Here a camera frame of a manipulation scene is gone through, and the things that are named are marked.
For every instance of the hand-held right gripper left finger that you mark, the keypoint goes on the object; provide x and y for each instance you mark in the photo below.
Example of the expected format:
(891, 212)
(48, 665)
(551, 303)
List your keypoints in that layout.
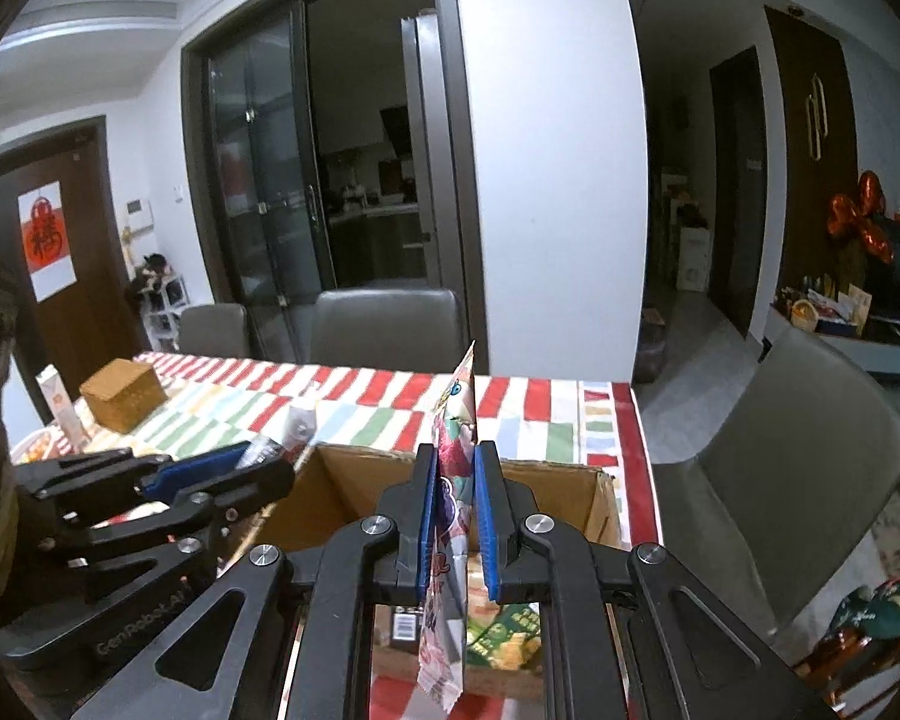
(427, 525)

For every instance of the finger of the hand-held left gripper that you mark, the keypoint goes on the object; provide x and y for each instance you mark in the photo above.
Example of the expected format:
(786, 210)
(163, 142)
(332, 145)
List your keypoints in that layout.
(195, 469)
(247, 487)

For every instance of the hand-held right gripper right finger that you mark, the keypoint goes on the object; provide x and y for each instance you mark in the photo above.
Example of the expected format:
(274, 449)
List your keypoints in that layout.
(486, 525)

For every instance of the white plastic packet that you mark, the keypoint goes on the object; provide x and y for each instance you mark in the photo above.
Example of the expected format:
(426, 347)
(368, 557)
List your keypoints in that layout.
(300, 427)

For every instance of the brown cardboard box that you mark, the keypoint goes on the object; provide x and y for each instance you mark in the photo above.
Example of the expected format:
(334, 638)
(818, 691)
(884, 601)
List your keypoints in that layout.
(360, 480)

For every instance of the pink printed snack packet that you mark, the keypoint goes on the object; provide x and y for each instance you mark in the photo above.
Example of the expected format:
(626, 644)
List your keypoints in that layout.
(454, 427)

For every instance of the woven tan storage box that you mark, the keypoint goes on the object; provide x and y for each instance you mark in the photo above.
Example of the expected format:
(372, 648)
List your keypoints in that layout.
(124, 394)

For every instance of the dark snack packet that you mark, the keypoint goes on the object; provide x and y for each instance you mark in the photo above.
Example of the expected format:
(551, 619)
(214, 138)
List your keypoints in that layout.
(403, 626)

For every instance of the green snack packet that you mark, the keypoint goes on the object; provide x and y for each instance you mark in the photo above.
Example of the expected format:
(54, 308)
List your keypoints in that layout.
(510, 637)

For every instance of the narrow grey dining chair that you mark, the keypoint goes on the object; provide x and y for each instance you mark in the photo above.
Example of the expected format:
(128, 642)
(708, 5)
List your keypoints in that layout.
(214, 330)

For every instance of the striped colourful tablecloth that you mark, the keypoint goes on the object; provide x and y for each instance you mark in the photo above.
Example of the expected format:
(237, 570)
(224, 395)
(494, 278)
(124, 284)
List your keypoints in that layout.
(360, 390)

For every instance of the white paper carton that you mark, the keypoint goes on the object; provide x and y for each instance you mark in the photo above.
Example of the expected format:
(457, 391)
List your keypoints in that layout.
(58, 405)

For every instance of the white shelf rack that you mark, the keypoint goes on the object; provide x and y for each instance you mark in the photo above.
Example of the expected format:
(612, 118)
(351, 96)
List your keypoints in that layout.
(166, 315)

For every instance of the white bowl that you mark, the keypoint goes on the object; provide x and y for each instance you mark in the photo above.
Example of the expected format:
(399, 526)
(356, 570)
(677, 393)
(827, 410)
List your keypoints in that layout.
(37, 448)

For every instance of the wide grey dining chair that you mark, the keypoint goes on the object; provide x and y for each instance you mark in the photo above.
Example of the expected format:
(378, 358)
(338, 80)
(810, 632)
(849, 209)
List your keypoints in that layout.
(382, 330)

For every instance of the black bag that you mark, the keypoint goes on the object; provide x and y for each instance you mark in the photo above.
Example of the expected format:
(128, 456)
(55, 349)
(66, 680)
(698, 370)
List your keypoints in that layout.
(148, 274)

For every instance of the dark wooden door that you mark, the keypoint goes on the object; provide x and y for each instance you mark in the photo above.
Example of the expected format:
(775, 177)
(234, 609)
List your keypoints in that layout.
(97, 255)

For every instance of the brown floor bin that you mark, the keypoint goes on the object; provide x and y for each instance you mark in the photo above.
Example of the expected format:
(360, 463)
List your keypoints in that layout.
(650, 349)

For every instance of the red and white door poster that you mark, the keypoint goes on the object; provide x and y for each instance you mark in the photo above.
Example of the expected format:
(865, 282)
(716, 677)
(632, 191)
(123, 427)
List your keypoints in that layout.
(45, 240)

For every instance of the dark framed sliding glass door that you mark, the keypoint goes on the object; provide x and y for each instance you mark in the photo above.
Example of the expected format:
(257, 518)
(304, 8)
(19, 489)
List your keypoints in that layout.
(270, 165)

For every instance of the grey curved-back dining chair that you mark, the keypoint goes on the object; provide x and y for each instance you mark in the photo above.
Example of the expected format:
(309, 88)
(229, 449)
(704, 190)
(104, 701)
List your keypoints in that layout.
(810, 450)

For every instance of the green printed cloth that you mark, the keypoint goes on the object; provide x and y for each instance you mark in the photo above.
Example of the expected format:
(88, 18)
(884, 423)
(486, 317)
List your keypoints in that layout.
(885, 607)

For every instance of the dark hallway door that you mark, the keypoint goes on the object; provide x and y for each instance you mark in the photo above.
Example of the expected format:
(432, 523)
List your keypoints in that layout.
(739, 187)

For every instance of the black television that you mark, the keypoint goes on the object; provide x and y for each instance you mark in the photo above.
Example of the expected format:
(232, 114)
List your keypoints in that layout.
(881, 292)

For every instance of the red foil balloon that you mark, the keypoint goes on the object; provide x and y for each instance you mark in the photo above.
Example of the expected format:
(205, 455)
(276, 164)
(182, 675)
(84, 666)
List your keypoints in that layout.
(847, 221)

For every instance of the white wall intercom panel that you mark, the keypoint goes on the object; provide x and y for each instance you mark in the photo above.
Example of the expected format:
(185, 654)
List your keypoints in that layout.
(139, 214)

